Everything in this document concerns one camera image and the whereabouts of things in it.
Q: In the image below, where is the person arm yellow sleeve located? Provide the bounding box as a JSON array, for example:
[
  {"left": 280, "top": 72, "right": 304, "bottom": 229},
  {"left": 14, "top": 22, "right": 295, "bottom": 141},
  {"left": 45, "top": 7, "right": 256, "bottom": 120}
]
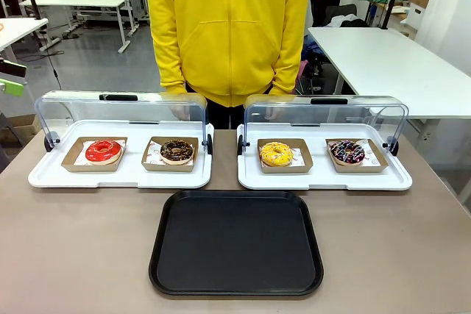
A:
[
  {"left": 145, "top": 0, "right": 189, "bottom": 94},
  {"left": 268, "top": 0, "right": 312, "bottom": 96}
]

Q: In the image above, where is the black chair with clothes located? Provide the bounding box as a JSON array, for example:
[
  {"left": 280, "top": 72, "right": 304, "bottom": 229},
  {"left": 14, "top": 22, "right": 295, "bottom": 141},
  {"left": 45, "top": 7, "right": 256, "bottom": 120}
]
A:
[{"left": 322, "top": 4, "right": 369, "bottom": 29}]

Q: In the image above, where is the black floor cable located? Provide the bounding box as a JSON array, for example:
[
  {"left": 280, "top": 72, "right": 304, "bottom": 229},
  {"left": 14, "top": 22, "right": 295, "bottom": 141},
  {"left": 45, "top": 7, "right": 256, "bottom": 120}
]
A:
[{"left": 35, "top": 25, "right": 65, "bottom": 90}]

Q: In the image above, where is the dark donut with coloured sprinkles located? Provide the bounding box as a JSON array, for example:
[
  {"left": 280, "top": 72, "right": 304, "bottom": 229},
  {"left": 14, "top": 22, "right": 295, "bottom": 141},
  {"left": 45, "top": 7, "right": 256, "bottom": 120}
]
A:
[{"left": 329, "top": 140, "right": 366, "bottom": 165}]

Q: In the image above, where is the white desk with metal legs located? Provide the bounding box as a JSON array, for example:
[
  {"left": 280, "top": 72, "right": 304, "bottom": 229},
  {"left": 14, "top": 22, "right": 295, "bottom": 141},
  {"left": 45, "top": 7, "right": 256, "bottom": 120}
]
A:
[{"left": 19, "top": 0, "right": 135, "bottom": 54}]

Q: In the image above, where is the white printed paper liner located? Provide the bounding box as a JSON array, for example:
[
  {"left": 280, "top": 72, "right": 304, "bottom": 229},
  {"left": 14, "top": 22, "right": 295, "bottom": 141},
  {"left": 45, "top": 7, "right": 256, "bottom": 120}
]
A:
[
  {"left": 259, "top": 146, "right": 307, "bottom": 167},
  {"left": 328, "top": 139, "right": 380, "bottom": 165},
  {"left": 73, "top": 138, "right": 128, "bottom": 167},
  {"left": 146, "top": 142, "right": 198, "bottom": 166}
]

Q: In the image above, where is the yellow glazed sprinkled donut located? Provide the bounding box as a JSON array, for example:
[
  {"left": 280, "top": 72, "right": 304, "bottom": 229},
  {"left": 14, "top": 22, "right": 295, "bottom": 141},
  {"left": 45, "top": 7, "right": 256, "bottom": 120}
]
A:
[{"left": 259, "top": 141, "right": 294, "bottom": 168}]

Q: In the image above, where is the large white table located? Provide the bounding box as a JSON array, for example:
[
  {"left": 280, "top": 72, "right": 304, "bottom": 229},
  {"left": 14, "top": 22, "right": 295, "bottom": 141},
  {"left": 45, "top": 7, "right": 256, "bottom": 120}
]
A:
[{"left": 306, "top": 26, "right": 471, "bottom": 121}]

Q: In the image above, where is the person right hand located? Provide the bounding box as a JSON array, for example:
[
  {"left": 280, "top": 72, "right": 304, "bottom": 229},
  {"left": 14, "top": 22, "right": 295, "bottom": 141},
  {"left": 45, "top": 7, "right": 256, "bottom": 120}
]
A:
[{"left": 169, "top": 102, "right": 191, "bottom": 123}]

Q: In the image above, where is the person left arm yellow sleeve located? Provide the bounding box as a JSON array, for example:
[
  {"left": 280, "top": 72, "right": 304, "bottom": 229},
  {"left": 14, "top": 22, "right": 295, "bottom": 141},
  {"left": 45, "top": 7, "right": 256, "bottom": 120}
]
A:
[{"left": 268, "top": 0, "right": 312, "bottom": 96}]

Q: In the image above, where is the brown cardboard box low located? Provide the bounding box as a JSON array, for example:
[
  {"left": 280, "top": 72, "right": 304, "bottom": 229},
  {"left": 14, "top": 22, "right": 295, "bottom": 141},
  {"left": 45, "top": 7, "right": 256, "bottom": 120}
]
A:
[{"left": 5, "top": 114, "right": 42, "bottom": 146}]

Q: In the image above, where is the clear display case lid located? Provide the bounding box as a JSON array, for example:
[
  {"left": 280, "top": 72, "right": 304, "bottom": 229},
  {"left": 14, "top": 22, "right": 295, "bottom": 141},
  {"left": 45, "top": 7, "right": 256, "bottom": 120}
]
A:
[
  {"left": 238, "top": 93, "right": 410, "bottom": 157},
  {"left": 34, "top": 90, "right": 213, "bottom": 155}
]

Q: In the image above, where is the person torso yellow hoodie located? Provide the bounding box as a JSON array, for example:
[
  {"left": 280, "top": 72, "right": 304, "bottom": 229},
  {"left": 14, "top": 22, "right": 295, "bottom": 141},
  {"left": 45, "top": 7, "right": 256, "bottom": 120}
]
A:
[{"left": 172, "top": 0, "right": 288, "bottom": 130}]

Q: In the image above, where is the white storage box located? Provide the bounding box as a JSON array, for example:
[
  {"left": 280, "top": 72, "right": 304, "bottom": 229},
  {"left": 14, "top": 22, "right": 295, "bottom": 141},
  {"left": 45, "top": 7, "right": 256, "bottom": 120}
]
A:
[{"left": 404, "top": 1, "right": 428, "bottom": 29}]

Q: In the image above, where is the chocolate donut with nuts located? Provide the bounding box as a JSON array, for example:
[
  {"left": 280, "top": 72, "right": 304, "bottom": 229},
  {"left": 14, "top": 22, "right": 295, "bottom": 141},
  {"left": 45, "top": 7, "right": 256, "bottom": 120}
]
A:
[{"left": 160, "top": 140, "right": 194, "bottom": 166}]

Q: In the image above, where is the person right arm yellow sleeve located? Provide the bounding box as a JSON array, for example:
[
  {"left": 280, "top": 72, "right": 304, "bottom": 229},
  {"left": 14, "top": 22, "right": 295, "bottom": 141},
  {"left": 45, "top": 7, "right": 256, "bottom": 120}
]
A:
[{"left": 145, "top": 0, "right": 189, "bottom": 94}]

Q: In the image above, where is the kraft cardboard food boat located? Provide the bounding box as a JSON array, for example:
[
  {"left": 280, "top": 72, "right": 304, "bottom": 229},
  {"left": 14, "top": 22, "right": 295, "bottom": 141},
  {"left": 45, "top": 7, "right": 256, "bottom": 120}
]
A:
[
  {"left": 325, "top": 138, "right": 390, "bottom": 174},
  {"left": 60, "top": 136, "right": 129, "bottom": 174},
  {"left": 141, "top": 135, "right": 200, "bottom": 173},
  {"left": 256, "top": 138, "right": 314, "bottom": 174}
]

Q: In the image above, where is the white table edge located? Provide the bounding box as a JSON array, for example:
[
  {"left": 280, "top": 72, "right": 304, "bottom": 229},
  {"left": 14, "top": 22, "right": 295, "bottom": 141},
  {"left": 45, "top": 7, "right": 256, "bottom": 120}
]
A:
[{"left": 0, "top": 17, "right": 49, "bottom": 54}]

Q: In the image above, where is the red glazed donut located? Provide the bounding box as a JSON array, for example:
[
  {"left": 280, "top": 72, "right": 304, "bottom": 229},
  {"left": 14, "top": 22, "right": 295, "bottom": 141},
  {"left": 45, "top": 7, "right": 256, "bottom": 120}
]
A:
[{"left": 85, "top": 139, "right": 122, "bottom": 165}]

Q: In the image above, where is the black plastic serving tray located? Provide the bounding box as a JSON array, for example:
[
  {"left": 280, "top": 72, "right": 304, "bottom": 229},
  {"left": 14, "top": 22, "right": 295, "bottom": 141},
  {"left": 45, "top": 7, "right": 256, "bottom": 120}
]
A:
[{"left": 148, "top": 189, "right": 325, "bottom": 296}]

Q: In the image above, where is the white display case base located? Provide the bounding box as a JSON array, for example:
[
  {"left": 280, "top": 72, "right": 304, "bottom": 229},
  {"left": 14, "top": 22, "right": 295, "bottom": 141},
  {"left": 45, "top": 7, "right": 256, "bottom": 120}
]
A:
[
  {"left": 236, "top": 122, "right": 414, "bottom": 192},
  {"left": 28, "top": 118, "right": 215, "bottom": 190}
]

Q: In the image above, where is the person left hand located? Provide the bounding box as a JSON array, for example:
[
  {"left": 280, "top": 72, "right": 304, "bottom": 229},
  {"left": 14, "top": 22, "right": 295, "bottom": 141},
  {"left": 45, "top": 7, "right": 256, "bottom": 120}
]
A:
[{"left": 263, "top": 104, "right": 283, "bottom": 121}]

